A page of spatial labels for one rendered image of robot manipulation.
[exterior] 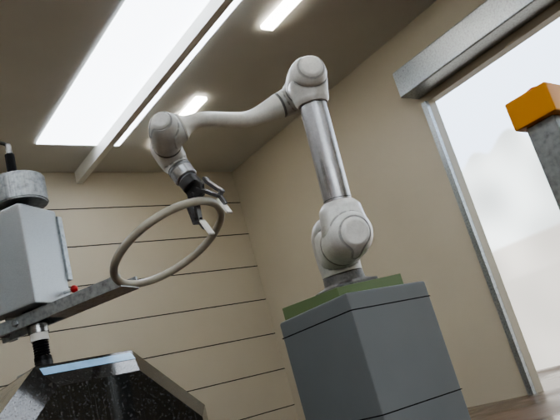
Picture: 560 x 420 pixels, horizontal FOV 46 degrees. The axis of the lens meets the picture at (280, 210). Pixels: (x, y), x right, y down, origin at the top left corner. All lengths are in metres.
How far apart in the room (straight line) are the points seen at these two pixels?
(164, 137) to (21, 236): 0.79
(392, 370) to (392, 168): 5.44
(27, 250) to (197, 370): 6.10
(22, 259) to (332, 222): 1.24
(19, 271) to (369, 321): 1.37
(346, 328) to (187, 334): 6.58
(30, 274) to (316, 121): 1.25
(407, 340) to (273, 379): 6.99
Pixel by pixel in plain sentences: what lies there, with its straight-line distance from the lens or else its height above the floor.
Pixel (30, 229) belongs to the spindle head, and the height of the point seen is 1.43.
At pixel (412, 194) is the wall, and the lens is 7.36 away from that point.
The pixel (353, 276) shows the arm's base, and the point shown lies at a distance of 2.42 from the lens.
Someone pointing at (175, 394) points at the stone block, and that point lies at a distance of 2.32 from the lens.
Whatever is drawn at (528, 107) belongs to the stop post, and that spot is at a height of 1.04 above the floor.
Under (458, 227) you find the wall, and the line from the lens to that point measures 7.00.
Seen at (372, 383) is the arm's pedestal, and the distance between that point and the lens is 2.19.
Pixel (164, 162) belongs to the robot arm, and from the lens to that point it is 2.43.
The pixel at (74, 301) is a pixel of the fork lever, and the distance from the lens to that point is 2.65.
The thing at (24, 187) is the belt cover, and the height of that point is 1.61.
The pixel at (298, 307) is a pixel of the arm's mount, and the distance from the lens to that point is 2.43.
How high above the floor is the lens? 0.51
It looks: 16 degrees up
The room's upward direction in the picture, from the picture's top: 16 degrees counter-clockwise
